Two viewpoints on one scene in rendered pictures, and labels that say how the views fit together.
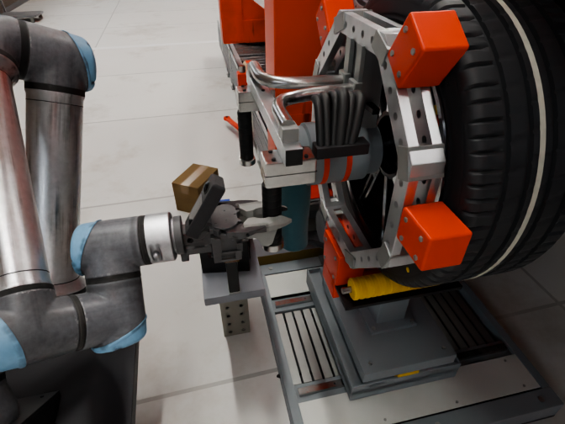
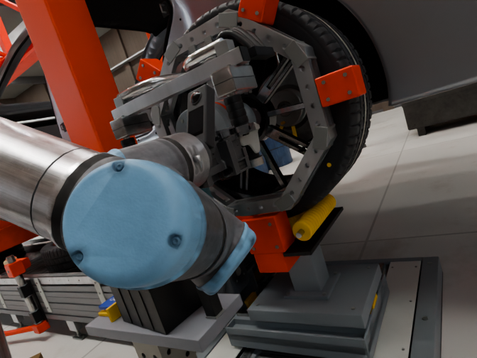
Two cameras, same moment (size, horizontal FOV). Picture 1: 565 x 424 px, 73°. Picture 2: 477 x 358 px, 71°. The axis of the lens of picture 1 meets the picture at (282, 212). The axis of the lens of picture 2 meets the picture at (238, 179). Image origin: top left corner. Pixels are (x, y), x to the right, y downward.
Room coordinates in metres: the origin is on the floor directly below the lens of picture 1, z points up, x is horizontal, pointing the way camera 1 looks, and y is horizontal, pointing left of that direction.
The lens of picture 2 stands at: (0.10, 0.51, 0.83)
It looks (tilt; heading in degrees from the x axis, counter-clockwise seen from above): 8 degrees down; 318
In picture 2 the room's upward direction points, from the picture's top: 18 degrees counter-clockwise
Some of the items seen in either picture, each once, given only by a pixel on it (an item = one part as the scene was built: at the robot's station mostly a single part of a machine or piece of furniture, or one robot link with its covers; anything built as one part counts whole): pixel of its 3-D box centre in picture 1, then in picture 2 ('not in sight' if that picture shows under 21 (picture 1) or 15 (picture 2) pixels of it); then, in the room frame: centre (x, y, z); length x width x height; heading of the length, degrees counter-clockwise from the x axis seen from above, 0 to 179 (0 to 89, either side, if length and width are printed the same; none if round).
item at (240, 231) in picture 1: (242, 227); (237, 132); (0.54, 0.07, 0.82); 0.09 x 0.05 x 0.02; 95
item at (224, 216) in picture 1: (209, 234); (212, 155); (0.55, 0.14, 0.80); 0.12 x 0.08 x 0.09; 103
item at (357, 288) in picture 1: (395, 281); (316, 214); (0.70, -0.30, 0.51); 0.29 x 0.06 x 0.06; 103
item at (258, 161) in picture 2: (271, 214); (242, 129); (0.58, 0.02, 0.83); 0.04 x 0.04 x 0.16
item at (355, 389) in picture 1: (373, 317); (307, 309); (0.88, -0.33, 0.13); 0.50 x 0.36 x 0.10; 13
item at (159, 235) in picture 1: (163, 238); (182, 163); (0.53, 0.22, 0.81); 0.10 x 0.05 x 0.09; 13
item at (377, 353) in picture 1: (388, 291); (305, 261); (0.83, -0.34, 0.32); 0.40 x 0.30 x 0.28; 13
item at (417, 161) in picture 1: (357, 148); (232, 123); (0.79, -0.17, 0.85); 0.54 x 0.07 x 0.54; 13
